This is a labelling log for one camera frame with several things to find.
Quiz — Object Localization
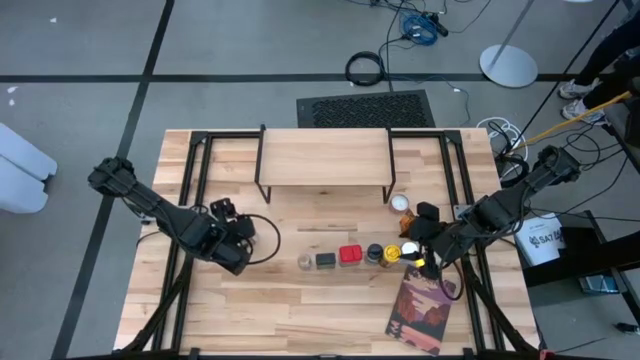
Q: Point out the black side cart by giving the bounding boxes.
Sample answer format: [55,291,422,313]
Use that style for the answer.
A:
[519,209,640,326]

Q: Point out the black cable coil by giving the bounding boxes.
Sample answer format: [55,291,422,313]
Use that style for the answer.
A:
[344,50,386,87]

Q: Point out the black perforated panel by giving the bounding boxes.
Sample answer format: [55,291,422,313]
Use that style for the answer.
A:
[295,89,436,129]

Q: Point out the chili onion jar yellow lid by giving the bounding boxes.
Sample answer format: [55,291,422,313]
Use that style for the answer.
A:
[382,243,403,269]

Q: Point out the orange brown spice packet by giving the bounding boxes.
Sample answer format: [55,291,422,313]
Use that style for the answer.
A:
[398,208,417,240]

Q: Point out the thin black pole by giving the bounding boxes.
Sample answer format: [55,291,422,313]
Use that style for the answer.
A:
[513,0,624,147]

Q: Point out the black power adapter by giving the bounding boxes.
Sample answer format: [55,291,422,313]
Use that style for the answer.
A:
[421,11,450,38]

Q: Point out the white cable coil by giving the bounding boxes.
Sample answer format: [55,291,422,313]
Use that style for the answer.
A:
[475,116,529,151]

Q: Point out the blue cable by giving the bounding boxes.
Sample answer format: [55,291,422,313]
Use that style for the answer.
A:
[399,10,440,47]

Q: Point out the canyon illustration book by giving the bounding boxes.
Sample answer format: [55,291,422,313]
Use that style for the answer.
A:
[384,264,457,356]

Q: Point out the white printed box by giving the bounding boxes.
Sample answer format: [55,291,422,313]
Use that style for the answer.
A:
[512,212,566,267]

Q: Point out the grey round-base lamp stand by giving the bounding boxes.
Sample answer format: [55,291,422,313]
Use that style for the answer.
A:
[478,0,539,90]

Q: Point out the wooden shelf riser black legs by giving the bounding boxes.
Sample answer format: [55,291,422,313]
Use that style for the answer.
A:
[253,123,398,205]

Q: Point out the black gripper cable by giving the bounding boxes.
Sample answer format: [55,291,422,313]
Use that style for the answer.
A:
[438,259,466,302]
[239,213,282,266]

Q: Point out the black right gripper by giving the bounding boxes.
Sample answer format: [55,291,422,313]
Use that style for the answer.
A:
[399,201,454,281]

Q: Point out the white floor furniture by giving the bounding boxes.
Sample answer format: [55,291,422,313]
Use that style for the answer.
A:
[0,122,59,215]

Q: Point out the yellow hose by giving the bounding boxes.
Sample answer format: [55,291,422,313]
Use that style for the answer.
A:
[504,90,631,156]

